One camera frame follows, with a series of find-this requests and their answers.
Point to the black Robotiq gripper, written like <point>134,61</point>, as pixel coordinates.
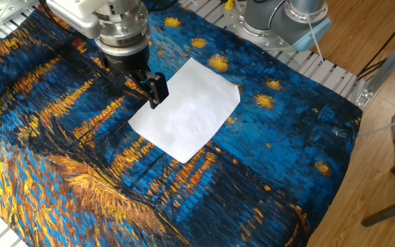
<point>129,63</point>

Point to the white paper sheet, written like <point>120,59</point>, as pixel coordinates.
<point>190,113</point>

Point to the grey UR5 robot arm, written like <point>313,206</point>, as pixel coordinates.
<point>276,20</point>

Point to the small yellow plastic item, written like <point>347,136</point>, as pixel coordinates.
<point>229,4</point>

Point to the starry night painted tablecloth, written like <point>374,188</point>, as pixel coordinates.
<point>269,144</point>

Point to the white thin tube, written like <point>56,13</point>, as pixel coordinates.
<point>386,127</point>

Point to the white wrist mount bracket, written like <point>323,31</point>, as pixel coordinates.
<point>70,13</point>

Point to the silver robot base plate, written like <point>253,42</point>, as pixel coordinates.
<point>238,27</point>

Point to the aluminium frame post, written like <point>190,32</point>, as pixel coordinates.
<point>389,61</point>

